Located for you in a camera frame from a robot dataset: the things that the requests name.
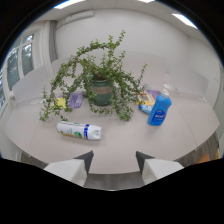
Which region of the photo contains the blue dish soap bottle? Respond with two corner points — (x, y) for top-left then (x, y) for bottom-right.
(147, 89), (173, 127)

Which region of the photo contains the white Dettol disinfectant spray can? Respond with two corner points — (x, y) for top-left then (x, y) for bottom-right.
(56, 120), (103, 141)

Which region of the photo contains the blue white packet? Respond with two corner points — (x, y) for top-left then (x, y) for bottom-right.
(138, 104), (154, 115)

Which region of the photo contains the purple flat book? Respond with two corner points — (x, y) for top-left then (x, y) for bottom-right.
(146, 89), (162, 101)

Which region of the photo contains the green ceramic plant pot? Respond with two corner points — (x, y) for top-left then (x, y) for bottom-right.
(89, 77), (115, 107)

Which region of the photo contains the window with white frame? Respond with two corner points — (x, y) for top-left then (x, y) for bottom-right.
(0, 32), (36, 113)

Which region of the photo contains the yellow patterned box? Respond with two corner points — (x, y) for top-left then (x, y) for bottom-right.
(135, 91), (157, 107)

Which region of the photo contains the purple packet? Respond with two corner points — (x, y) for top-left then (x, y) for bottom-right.
(67, 91), (85, 109)

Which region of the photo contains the rectangular ceiling light panel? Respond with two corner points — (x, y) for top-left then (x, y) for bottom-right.
(53, 0), (86, 10)
(172, 13), (199, 30)

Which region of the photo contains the trailing green leafy plant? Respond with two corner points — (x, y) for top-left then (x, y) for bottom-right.
(39, 30), (149, 122)

